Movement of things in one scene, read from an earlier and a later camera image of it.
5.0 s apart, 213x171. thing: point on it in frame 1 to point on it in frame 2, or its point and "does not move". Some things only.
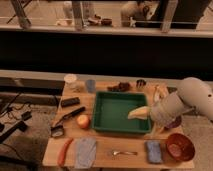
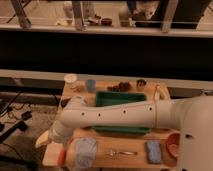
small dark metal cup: (140, 83) does not move
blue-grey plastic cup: (91, 85) does not move
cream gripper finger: (140, 113) to (43, 138)
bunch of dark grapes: (121, 87) does not move
